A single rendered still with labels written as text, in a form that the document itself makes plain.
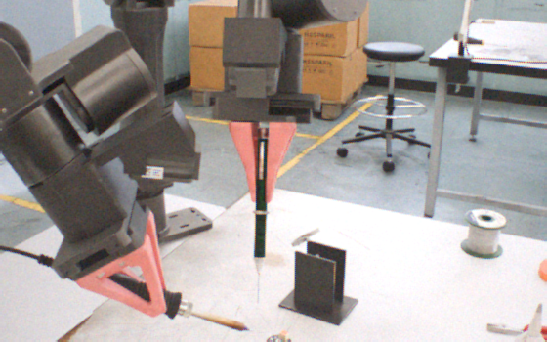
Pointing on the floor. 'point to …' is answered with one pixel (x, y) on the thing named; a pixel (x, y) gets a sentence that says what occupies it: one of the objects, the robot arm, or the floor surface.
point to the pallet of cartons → (203, 21)
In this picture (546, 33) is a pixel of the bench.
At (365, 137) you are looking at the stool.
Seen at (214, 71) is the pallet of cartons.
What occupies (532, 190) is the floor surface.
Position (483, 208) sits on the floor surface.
